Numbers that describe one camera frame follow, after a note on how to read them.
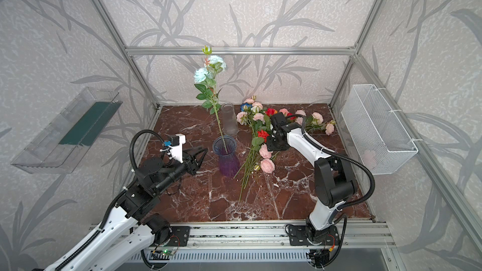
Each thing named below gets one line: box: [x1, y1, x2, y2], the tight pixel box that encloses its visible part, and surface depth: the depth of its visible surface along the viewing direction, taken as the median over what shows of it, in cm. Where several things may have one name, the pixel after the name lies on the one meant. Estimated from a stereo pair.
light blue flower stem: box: [193, 45, 229, 155], surface depth 72 cm
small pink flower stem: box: [259, 143, 276, 174], surface depth 91 cm
